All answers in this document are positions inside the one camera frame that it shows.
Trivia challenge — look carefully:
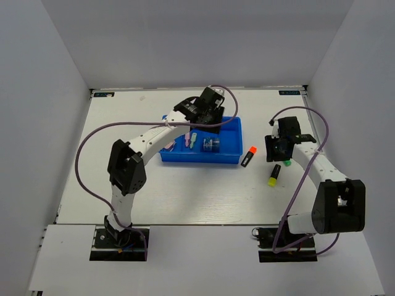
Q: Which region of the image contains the corner label sticker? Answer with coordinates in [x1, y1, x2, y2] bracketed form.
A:
[278, 90, 301, 96]
[93, 92, 115, 97]

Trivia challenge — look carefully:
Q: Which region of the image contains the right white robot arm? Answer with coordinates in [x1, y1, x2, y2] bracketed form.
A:
[265, 117, 366, 246]

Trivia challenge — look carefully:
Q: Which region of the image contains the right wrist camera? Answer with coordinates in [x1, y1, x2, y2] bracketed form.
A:
[269, 119, 279, 139]

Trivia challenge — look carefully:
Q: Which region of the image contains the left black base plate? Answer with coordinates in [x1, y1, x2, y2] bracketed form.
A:
[89, 228, 147, 262]

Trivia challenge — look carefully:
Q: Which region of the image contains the green clear utility knife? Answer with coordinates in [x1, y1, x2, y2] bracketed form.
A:
[189, 133, 198, 149]

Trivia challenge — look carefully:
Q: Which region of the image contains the orange capped black highlighter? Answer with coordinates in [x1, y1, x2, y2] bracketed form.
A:
[241, 146, 257, 167]

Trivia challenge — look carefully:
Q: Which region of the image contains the purple cable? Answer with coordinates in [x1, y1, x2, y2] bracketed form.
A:
[75, 84, 239, 261]
[269, 105, 340, 257]

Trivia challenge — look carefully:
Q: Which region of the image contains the yellow capped black highlighter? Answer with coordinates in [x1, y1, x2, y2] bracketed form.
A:
[268, 164, 281, 187]

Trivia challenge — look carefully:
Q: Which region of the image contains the pink eraser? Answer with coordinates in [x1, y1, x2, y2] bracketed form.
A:
[163, 141, 177, 152]

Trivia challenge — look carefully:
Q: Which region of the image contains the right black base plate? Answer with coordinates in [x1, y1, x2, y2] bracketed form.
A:
[251, 227, 317, 263]

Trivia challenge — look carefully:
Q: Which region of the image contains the left corner label sticker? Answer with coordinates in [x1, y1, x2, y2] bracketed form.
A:
[93, 92, 115, 97]

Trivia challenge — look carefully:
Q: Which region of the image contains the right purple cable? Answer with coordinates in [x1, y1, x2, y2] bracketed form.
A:
[269, 105, 340, 257]

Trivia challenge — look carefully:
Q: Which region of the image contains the blue tape roll pack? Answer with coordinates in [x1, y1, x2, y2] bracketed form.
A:
[202, 137, 220, 153]

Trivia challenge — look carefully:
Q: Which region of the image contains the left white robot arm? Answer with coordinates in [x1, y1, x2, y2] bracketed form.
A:
[104, 87, 225, 246]

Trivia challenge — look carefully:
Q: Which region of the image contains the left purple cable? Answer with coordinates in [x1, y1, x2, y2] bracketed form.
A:
[75, 84, 239, 261]

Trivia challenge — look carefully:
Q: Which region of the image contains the right corner label sticker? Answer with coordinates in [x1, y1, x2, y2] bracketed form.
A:
[278, 90, 301, 96]

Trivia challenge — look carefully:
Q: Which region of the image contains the blue plastic divided bin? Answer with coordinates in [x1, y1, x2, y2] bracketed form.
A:
[159, 117, 243, 165]

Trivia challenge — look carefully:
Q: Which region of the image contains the pink utility knife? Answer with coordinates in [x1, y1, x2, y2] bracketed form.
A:
[184, 133, 191, 148]

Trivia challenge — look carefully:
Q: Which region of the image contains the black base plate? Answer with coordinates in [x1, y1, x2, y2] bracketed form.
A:
[89, 228, 147, 262]
[251, 227, 317, 263]

